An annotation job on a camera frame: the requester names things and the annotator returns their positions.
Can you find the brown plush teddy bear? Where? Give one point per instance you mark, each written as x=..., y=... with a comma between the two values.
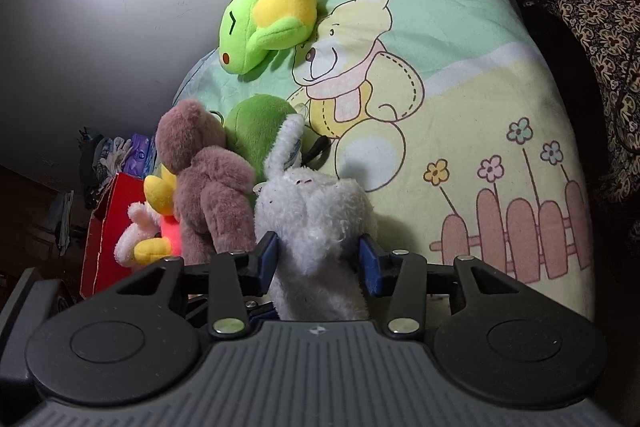
x=212, y=196

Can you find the cartoon bear bed sheet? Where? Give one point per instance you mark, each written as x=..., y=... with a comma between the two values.
x=447, y=115

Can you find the red cardboard box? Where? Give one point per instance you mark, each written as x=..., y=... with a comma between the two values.
x=107, y=222

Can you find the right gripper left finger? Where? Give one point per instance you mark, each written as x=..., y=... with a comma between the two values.
x=236, y=281

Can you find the green plush pea pod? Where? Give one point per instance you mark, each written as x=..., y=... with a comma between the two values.
x=272, y=137

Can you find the green frog plush toy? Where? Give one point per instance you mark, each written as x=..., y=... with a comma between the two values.
x=251, y=29

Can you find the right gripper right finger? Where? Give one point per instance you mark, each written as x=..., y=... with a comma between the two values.
x=396, y=282

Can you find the pile of clothes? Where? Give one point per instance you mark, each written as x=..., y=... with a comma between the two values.
x=102, y=158

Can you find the white pink plush rabbit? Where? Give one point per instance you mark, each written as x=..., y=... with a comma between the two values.
x=144, y=224

